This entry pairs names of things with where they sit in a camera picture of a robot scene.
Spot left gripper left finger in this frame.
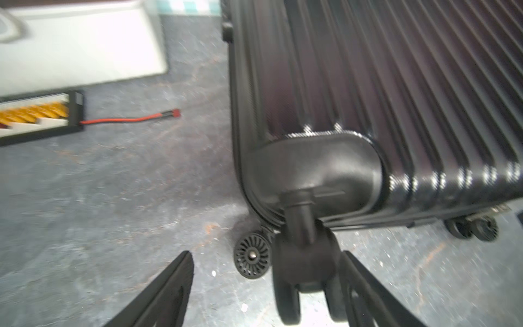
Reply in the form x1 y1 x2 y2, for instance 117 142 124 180
106 251 194 326

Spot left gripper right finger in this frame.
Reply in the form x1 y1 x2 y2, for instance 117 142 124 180
339 251 425 326

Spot black hard-shell suitcase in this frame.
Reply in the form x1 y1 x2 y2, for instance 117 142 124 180
221 1 522 326

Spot black charger board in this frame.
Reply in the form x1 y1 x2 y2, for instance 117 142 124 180
1 91 84 147

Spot brown lid storage box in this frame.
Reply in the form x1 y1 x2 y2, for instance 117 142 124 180
1 1 168 96

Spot red black cable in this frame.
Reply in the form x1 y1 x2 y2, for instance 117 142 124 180
80 108 182 125

